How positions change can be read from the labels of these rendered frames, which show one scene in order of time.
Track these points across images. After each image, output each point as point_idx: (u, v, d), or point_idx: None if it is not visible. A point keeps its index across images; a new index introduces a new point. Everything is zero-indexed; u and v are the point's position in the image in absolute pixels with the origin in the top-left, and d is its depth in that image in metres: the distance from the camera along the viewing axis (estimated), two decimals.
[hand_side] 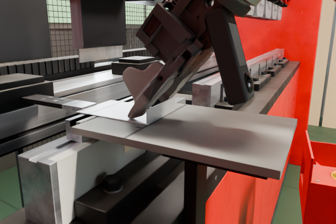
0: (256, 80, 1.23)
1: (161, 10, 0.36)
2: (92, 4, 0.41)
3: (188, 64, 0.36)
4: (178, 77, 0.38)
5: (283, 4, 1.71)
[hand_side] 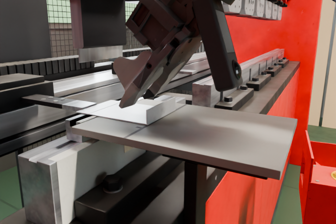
0: (256, 80, 1.23)
1: None
2: (92, 4, 0.41)
3: (176, 52, 0.36)
4: (167, 65, 0.39)
5: (283, 4, 1.71)
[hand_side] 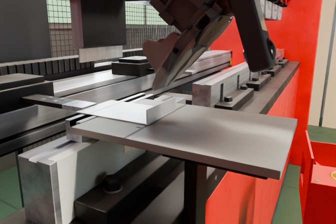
0: (256, 80, 1.23)
1: None
2: (92, 4, 0.41)
3: (206, 31, 0.34)
4: (194, 47, 0.36)
5: (283, 4, 1.71)
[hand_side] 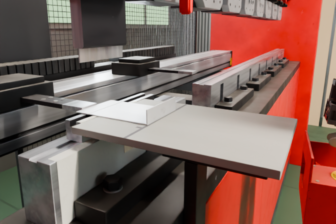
0: (256, 80, 1.23)
1: (335, 106, 0.73)
2: (92, 4, 0.41)
3: None
4: None
5: (283, 4, 1.71)
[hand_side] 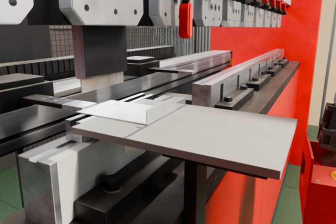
0: (256, 80, 1.23)
1: (328, 131, 0.74)
2: (94, 36, 0.42)
3: None
4: None
5: (282, 11, 1.72)
